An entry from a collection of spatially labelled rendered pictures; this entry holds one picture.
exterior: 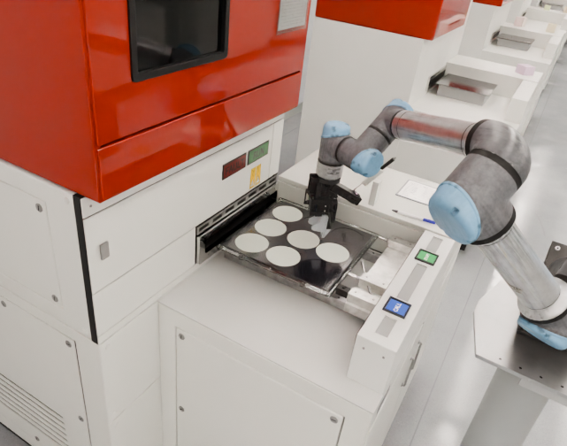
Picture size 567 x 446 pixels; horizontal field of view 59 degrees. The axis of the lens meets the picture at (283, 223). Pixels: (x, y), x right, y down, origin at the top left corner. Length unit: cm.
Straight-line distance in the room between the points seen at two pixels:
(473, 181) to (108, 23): 69
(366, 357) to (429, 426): 117
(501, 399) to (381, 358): 63
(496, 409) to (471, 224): 88
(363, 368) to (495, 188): 50
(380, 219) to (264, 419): 70
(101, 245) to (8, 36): 43
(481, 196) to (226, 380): 81
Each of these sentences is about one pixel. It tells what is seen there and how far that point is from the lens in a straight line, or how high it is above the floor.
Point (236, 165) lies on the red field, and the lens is 146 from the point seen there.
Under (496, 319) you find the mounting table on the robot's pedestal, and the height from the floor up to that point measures 82.
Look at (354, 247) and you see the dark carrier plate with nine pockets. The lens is 153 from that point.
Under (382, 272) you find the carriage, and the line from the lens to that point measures 148.
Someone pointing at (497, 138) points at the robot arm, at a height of 142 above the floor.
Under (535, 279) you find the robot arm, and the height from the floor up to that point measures 115.
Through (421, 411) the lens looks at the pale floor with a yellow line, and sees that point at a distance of 235.
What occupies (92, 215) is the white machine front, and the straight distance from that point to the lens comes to 109.
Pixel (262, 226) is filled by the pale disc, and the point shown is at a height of 90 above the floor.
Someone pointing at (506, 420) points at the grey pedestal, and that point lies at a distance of 175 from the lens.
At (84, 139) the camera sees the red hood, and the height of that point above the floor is 135.
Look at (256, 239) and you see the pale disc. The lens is 149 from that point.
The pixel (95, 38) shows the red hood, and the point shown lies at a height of 153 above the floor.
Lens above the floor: 173
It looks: 32 degrees down
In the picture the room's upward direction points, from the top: 7 degrees clockwise
